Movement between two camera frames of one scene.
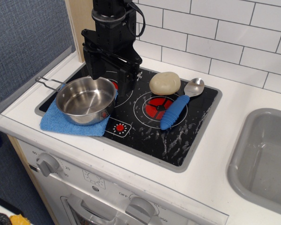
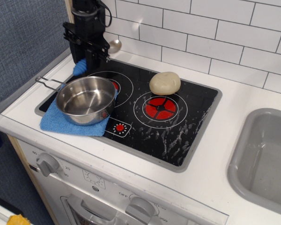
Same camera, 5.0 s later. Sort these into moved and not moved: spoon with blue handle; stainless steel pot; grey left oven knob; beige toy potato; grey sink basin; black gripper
Moved: spoon with blue handle; black gripper
Not moved: grey sink basin; grey left oven knob; beige toy potato; stainless steel pot
